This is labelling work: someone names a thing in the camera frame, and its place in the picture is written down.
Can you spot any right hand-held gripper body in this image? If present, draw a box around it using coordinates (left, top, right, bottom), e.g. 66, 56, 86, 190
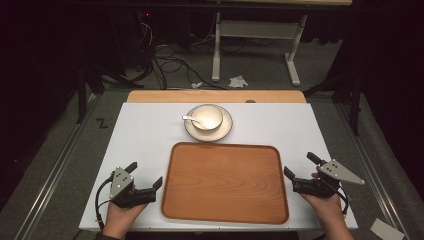
292, 159, 366, 200

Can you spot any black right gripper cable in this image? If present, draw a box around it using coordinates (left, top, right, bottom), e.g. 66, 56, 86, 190
332, 185, 350, 216

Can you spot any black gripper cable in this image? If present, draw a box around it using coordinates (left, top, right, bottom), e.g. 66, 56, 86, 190
94, 175, 115, 232
332, 185, 350, 216

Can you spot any white ceramic spoon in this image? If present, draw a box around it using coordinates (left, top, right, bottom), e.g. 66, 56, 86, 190
181, 114, 212, 131

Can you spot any white table cover board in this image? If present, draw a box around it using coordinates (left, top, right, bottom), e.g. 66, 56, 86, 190
78, 102, 359, 232

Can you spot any tangle of black floor cables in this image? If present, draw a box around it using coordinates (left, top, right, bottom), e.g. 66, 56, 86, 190
134, 19, 229, 91

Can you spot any metal floor rail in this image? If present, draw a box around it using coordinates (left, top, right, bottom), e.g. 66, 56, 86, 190
334, 102, 410, 240
13, 93, 102, 240

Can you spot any cream plate with dark rim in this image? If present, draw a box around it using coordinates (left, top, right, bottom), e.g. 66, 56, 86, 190
183, 104, 234, 143

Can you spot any cream bowl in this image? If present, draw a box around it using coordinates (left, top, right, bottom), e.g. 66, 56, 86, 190
190, 104, 225, 132

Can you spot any flat white paper sheet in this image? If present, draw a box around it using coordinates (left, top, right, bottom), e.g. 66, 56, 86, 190
369, 217, 406, 240

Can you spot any person's right hand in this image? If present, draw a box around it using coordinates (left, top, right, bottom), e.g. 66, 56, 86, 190
299, 171, 348, 233

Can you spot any white metal desk frame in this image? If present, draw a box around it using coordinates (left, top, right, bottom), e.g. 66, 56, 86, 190
211, 0, 354, 88

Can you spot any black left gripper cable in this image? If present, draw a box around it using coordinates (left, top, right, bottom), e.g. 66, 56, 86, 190
94, 175, 115, 232

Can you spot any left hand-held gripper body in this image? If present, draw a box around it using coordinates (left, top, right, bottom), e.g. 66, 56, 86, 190
109, 166, 158, 210

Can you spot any black metal stand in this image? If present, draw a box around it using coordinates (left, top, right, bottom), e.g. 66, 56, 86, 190
302, 70, 365, 137
75, 61, 145, 125

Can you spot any dark device with red light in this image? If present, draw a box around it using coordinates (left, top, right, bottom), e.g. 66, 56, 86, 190
108, 9, 193, 69

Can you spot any large crumpled white paper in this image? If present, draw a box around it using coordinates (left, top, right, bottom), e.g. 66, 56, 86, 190
228, 75, 249, 89

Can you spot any wooden table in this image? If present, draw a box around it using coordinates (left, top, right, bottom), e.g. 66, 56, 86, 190
126, 89, 307, 104

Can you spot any person's left hand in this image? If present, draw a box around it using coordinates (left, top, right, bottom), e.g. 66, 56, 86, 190
102, 199, 148, 239

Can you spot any wooden tray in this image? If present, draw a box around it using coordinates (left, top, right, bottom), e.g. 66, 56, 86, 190
161, 141, 290, 225

